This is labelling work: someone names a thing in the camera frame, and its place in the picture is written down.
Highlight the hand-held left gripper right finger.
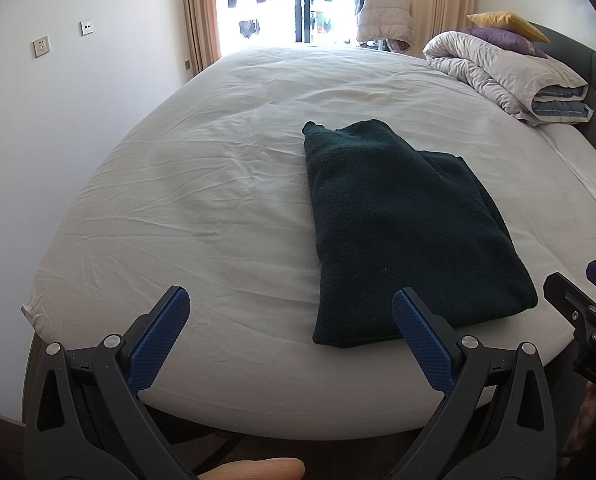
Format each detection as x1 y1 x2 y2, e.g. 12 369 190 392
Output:
392 287 559 480

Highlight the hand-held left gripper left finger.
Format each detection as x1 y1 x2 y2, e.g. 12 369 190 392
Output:
22 286 199 480

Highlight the dark green sweater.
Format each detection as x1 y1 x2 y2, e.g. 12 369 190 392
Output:
302 119 539 348

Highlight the person's right forearm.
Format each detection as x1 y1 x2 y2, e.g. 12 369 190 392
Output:
563 380 596 461

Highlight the person's left hand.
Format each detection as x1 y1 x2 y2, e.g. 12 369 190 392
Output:
198 457 306 480

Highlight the bed with white sheet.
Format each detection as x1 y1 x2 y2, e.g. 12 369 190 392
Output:
20 45 596 443

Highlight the folded grey duvet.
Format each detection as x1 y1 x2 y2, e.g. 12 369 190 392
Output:
423 31 595 126

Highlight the purple pillow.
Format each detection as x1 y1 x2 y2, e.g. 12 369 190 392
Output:
465 27 549 58

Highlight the yellow pillow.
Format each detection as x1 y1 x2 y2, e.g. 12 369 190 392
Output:
466 11 550 43

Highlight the white puffer vest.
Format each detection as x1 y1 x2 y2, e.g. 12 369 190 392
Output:
355 0 415 53

